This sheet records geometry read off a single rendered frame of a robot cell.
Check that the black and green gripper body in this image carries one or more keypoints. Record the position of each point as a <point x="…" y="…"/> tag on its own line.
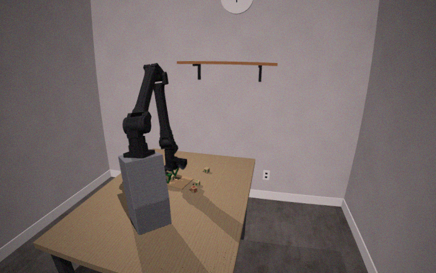
<point x="166" y="166"/>

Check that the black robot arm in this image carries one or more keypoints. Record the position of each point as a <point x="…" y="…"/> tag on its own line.
<point x="139" y="121"/>

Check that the tan flat mat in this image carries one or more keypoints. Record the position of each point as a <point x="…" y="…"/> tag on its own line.
<point x="180" y="181"/>

